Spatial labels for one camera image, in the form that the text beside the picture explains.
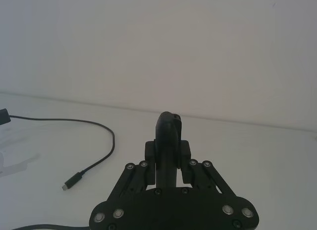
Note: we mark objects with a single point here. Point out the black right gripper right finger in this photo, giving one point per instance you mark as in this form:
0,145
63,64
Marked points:
195,174

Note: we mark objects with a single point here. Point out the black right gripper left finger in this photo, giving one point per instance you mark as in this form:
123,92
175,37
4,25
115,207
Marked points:
164,146

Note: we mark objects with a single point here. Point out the white table cloth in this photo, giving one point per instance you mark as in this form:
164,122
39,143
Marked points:
247,165

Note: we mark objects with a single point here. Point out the black plug adapter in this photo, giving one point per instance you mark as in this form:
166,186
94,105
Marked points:
4,117

